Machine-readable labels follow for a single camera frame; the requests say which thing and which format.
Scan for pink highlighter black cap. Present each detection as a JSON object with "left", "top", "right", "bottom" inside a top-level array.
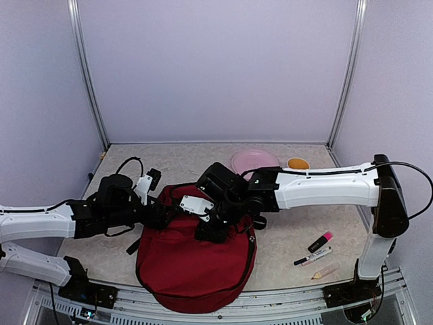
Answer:
[{"left": 307, "top": 232, "right": 333, "bottom": 253}]

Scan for pink plastic plate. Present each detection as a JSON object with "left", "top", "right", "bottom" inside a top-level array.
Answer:
[{"left": 231, "top": 149, "right": 279, "bottom": 173}]

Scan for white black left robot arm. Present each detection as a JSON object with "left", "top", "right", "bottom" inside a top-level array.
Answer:
[{"left": 1, "top": 169, "right": 162, "bottom": 301}]

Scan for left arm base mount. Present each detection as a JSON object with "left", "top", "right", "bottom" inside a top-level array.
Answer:
[{"left": 58, "top": 279, "right": 118, "bottom": 309}]

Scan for white pen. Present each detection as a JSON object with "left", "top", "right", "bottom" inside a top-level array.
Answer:
[{"left": 301, "top": 249, "right": 333, "bottom": 267}]

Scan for aluminium corner post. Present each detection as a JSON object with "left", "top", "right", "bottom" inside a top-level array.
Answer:
[
  {"left": 327, "top": 0, "right": 368, "bottom": 149},
  {"left": 67, "top": 0, "right": 110, "bottom": 152}
]

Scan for red student backpack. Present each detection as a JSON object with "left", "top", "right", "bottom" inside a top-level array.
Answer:
[{"left": 127, "top": 183, "right": 263, "bottom": 313}]

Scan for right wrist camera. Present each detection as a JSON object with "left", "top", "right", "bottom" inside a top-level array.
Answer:
[{"left": 180, "top": 195, "right": 214, "bottom": 223}]

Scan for aluminium front rail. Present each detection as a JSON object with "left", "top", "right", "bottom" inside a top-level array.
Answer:
[{"left": 23, "top": 269, "right": 419, "bottom": 324}]

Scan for patterned mug orange inside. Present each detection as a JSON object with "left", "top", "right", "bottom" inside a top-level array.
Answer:
[{"left": 287, "top": 157, "right": 311, "bottom": 170}]

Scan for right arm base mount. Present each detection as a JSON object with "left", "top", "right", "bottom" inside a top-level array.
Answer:
[{"left": 323, "top": 281, "right": 382, "bottom": 308}]

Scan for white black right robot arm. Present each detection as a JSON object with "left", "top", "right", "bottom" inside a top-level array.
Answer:
[{"left": 196, "top": 154, "right": 422, "bottom": 301}]

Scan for blue capped marker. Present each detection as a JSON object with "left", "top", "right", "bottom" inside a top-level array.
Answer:
[{"left": 294, "top": 246, "right": 332, "bottom": 266}]

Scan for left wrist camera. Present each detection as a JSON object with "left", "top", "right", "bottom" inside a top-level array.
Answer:
[{"left": 146, "top": 168, "right": 162, "bottom": 191}]

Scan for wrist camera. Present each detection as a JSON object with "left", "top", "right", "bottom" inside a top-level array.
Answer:
[
  {"left": 180, "top": 195, "right": 214, "bottom": 223},
  {"left": 146, "top": 168, "right": 162, "bottom": 191}
]

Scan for right aluminium corner post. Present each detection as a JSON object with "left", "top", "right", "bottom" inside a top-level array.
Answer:
[{"left": 327, "top": 0, "right": 368, "bottom": 149}]

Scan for left aluminium corner post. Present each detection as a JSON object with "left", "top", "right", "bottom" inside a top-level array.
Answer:
[{"left": 67, "top": 0, "right": 110, "bottom": 152}]

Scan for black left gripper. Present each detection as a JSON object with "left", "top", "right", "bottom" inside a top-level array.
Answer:
[{"left": 106, "top": 195, "right": 178, "bottom": 230}]

